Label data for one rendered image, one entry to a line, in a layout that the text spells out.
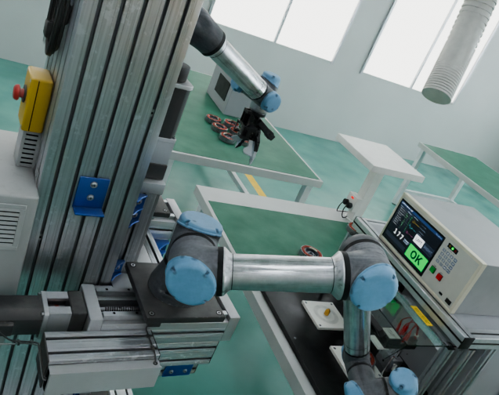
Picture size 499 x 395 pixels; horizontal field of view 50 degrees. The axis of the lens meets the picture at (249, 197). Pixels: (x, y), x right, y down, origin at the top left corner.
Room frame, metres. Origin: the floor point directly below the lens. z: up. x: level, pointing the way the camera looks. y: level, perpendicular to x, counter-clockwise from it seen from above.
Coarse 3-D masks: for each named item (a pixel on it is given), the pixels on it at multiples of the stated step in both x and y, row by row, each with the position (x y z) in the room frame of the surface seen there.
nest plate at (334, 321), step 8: (304, 304) 1.80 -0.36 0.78; (312, 304) 1.82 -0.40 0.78; (320, 304) 1.84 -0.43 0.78; (328, 304) 1.87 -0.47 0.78; (312, 312) 1.76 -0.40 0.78; (320, 312) 1.79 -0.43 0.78; (336, 312) 1.83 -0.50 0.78; (312, 320) 1.73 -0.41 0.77; (320, 320) 1.74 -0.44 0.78; (328, 320) 1.76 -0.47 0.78; (336, 320) 1.78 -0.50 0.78; (320, 328) 1.69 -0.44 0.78; (328, 328) 1.71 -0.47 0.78; (336, 328) 1.73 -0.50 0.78
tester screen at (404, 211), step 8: (400, 208) 1.91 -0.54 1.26; (408, 208) 1.88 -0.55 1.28; (400, 216) 1.89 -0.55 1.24; (408, 216) 1.86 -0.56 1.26; (416, 216) 1.83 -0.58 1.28; (392, 224) 1.90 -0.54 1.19; (400, 224) 1.87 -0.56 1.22; (408, 224) 1.85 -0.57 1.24; (416, 224) 1.82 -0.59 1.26; (424, 224) 1.79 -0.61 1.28; (408, 232) 1.83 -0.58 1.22; (416, 232) 1.80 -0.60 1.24; (424, 232) 1.78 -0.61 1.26; (432, 232) 1.75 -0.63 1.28; (408, 240) 1.81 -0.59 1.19; (424, 240) 1.76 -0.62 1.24; (432, 240) 1.74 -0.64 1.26; (440, 240) 1.71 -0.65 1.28; (400, 248) 1.82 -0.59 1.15; (432, 248) 1.72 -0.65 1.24
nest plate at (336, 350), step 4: (332, 348) 1.60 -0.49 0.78; (336, 348) 1.61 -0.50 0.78; (340, 348) 1.62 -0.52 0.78; (332, 352) 1.59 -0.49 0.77; (336, 352) 1.59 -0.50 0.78; (340, 352) 1.60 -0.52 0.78; (336, 356) 1.57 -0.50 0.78; (340, 356) 1.57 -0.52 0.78; (340, 360) 1.55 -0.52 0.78; (340, 364) 1.54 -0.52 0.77; (344, 364) 1.54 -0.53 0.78; (344, 368) 1.52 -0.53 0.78; (376, 368) 1.59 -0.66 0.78; (344, 372) 1.51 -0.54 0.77; (376, 372) 1.57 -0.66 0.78; (376, 376) 1.55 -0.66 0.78; (380, 376) 1.56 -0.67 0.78
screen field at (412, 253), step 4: (408, 248) 1.80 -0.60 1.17; (412, 248) 1.78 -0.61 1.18; (416, 248) 1.77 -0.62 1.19; (408, 252) 1.79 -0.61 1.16; (412, 252) 1.78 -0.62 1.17; (416, 252) 1.76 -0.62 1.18; (420, 252) 1.75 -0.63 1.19; (408, 256) 1.78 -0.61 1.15; (412, 256) 1.77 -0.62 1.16; (416, 256) 1.76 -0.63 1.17; (420, 256) 1.74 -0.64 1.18; (424, 256) 1.73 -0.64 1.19; (412, 260) 1.76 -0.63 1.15; (416, 260) 1.75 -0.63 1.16; (420, 260) 1.74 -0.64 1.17; (424, 260) 1.72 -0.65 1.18; (416, 264) 1.74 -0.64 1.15; (420, 264) 1.73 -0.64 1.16; (424, 264) 1.72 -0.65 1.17; (420, 268) 1.72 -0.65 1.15
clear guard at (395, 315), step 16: (400, 304) 1.58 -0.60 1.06; (416, 304) 1.62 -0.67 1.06; (384, 320) 1.45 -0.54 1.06; (400, 320) 1.48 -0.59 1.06; (416, 320) 1.52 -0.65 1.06; (432, 320) 1.57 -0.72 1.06; (384, 336) 1.40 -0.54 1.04; (400, 336) 1.39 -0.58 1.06; (416, 336) 1.42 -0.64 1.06; (432, 336) 1.47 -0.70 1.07; (384, 352) 1.35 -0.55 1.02
